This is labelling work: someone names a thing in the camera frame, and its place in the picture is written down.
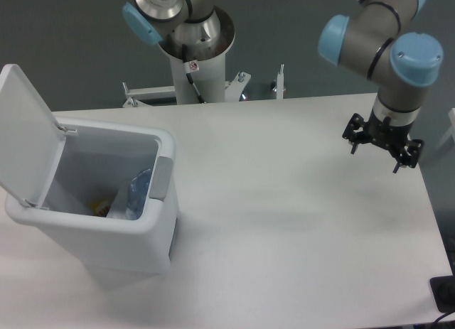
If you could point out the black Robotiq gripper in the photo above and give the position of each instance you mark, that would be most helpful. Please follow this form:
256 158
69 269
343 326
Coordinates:
382 134

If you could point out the crushed clear plastic bottle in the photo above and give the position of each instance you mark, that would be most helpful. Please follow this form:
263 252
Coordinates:
137 193

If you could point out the clear plastic wrapper bag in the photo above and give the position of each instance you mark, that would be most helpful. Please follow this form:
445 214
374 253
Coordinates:
120 206

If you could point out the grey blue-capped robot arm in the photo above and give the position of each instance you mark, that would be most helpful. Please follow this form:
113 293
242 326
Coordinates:
374 44

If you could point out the white plastic trash can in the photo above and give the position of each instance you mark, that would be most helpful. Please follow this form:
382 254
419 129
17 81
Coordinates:
92 167

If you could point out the yellow blue trash in can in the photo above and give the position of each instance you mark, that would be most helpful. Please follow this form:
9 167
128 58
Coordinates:
100 208

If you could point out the white trash can lid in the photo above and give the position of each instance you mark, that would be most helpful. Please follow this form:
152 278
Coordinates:
32 139

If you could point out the white furniture leg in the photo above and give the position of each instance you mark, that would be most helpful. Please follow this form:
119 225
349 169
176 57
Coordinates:
443 145

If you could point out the black device at table edge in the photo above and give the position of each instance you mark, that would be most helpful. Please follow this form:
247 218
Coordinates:
443 292

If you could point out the white pedestal base frame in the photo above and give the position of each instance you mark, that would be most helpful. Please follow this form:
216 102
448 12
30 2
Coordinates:
234 91

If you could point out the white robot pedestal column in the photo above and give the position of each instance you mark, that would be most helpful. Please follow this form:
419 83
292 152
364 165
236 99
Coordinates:
196 52

